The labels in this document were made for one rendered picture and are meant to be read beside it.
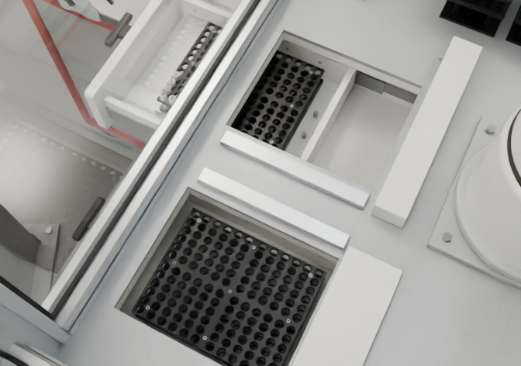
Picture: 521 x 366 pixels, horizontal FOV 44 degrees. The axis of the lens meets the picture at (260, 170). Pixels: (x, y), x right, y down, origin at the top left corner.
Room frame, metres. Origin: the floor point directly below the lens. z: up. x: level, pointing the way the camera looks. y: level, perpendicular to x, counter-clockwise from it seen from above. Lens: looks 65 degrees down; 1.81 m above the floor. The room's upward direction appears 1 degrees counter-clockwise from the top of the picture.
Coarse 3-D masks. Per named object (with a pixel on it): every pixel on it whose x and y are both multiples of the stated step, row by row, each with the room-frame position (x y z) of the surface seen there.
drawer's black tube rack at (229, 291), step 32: (192, 224) 0.35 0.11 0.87; (224, 224) 0.34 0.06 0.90; (192, 256) 0.29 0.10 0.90; (224, 256) 0.29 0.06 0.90; (256, 256) 0.30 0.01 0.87; (288, 256) 0.29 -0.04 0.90; (160, 288) 0.24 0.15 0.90; (192, 288) 0.25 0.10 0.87; (224, 288) 0.24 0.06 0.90; (256, 288) 0.25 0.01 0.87; (288, 288) 0.24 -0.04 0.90; (160, 320) 0.20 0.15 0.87; (192, 320) 0.20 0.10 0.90; (224, 320) 0.20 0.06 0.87; (256, 320) 0.20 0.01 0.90; (288, 320) 0.19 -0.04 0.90; (224, 352) 0.16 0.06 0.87; (256, 352) 0.15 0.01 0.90; (288, 352) 0.16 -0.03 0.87
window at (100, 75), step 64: (0, 0) 0.32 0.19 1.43; (64, 0) 0.37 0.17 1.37; (128, 0) 0.44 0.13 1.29; (192, 0) 0.53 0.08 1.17; (256, 0) 0.68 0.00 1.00; (0, 64) 0.30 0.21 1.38; (64, 64) 0.35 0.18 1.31; (128, 64) 0.41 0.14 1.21; (192, 64) 0.51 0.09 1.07; (0, 128) 0.27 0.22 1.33; (64, 128) 0.32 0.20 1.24; (128, 128) 0.38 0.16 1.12; (0, 192) 0.24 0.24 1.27; (64, 192) 0.28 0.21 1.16; (128, 192) 0.35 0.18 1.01; (0, 256) 0.20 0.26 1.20; (64, 256) 0.24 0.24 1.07
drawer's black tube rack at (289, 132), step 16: (272, 64) 0.62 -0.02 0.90; (288, 64) 0.62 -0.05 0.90; (304, 64) 0.62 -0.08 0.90; (272, 80) 0.59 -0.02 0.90; (288, 80) 0.59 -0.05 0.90; (304, 80) 0.59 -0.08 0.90; (320, 80) 0.61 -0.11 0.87; (256, 96) 0.58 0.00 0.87; (272, 96) 0.56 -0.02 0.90; (288, 96) 0.56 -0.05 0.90; (304, 96) 0.58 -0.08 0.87; (240, 112) 0.53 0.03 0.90; (256, 112) 0.55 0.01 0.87; (272, 112) 0.55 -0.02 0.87; (288, 112) 0.53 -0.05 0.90; (304, 112) 0.55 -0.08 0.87; (240, 128) 0.50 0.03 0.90; (256, 128) 0.50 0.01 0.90; (272, 128) 0.52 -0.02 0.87; (288, 128) 0.52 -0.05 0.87; (272, 144) 0.47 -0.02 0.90
